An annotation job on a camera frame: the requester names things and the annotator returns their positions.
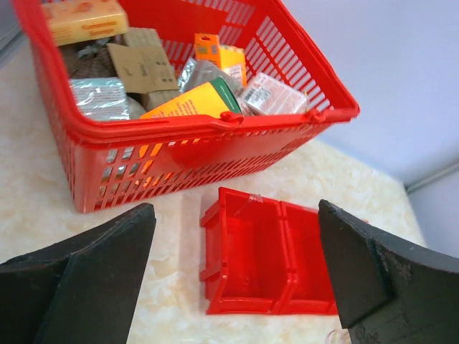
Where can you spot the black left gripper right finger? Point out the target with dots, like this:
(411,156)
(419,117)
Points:
(388,289)

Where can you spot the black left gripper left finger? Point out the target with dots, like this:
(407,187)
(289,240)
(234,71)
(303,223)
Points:
(80,290)

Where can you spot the red middle storage bin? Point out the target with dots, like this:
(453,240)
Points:
(312,292)

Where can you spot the red storage bin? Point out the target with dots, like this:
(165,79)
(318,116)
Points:
(312,292)
(247,267)

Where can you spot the red plastic shopping basket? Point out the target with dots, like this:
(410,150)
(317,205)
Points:
(110,164)

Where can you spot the red left storage bin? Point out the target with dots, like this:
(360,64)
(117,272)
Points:
(247,267)

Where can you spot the silver foil packet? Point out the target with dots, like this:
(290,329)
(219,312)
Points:
(101,99)

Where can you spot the yellow green box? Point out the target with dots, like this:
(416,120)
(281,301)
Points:
(211,98)

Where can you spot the white pink wrapped packet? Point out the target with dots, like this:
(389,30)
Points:
(265,95)

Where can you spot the brown cardboard package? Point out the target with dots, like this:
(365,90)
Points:
(142,63)

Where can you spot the grey foil pouch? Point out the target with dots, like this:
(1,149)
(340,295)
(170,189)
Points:
(196,73)

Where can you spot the yellow orange snack box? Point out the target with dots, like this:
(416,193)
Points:
(77,21)

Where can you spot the orange hanging-tab box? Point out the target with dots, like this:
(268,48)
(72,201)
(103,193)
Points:
(229,59)

